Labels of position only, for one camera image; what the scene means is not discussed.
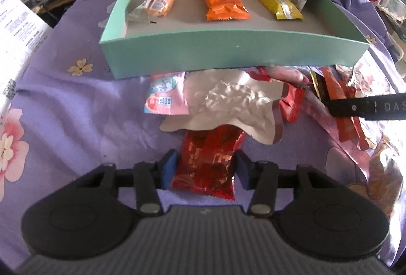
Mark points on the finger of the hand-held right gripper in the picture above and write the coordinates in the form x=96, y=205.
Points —
x=364, y=107

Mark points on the red orange stick packets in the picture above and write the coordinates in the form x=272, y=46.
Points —
x=336, y=88

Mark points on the pink sausage snack packet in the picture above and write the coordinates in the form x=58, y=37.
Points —
x=282, y=74

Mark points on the small red snack packet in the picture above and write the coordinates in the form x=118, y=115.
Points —
x=293, y=102

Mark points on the orange snack packet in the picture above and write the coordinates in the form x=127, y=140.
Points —
x=220, y=1

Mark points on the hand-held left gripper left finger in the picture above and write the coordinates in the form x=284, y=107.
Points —
x=168, y=169

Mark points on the peach snack in clear wrapper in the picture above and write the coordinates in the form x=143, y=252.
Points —
x=158, y=1

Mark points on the brown clear snack bag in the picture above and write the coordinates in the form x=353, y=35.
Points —
x=382, y=180

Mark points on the white printed paper sheet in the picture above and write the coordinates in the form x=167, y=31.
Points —
x=17, y=40

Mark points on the yellow snack packet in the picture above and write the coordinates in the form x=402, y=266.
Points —
x=274, y=1

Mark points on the silver foil pouch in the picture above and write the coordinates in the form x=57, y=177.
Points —
x=228, y=100

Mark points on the red foil snack packet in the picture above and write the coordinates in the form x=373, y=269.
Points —
x=207, y=164

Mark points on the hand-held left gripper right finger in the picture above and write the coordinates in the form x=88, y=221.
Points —
x=244, y=170

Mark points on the purple floral bedsheet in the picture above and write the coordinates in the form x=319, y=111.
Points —
x=79, y=110

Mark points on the teal cardboard box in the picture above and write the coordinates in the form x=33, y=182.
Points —
x=228, y=51

